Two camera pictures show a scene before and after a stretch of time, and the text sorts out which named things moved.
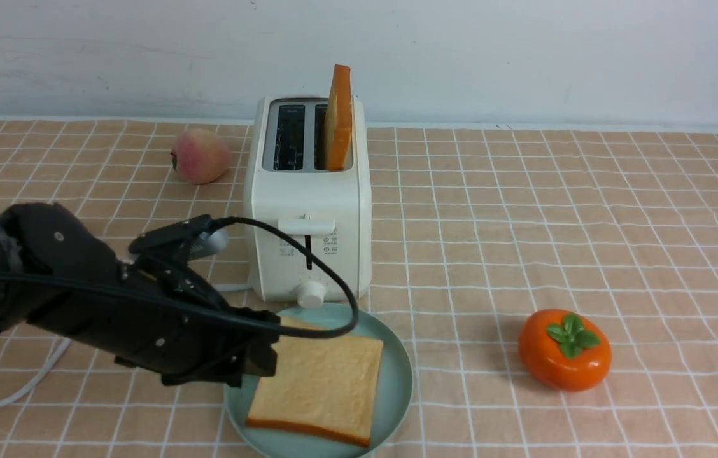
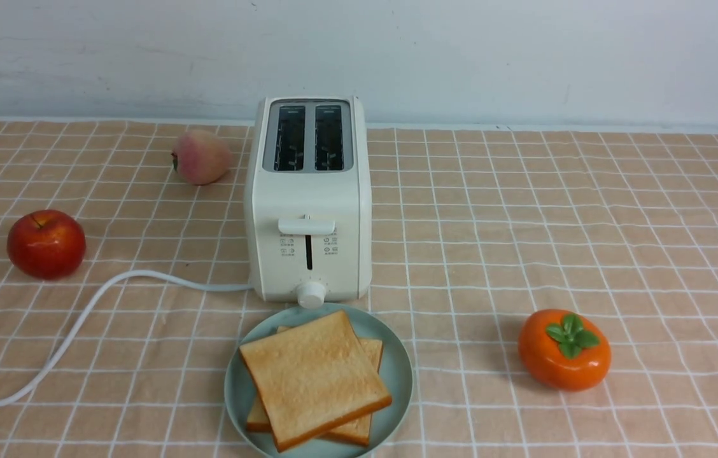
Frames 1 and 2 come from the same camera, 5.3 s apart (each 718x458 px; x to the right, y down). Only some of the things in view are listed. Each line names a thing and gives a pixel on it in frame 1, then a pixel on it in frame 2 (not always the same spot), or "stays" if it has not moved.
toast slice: [338, 121] to [312, 379]
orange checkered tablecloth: [556, 291] stays
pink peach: [200, 157] stays
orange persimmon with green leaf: [566, 350] stays
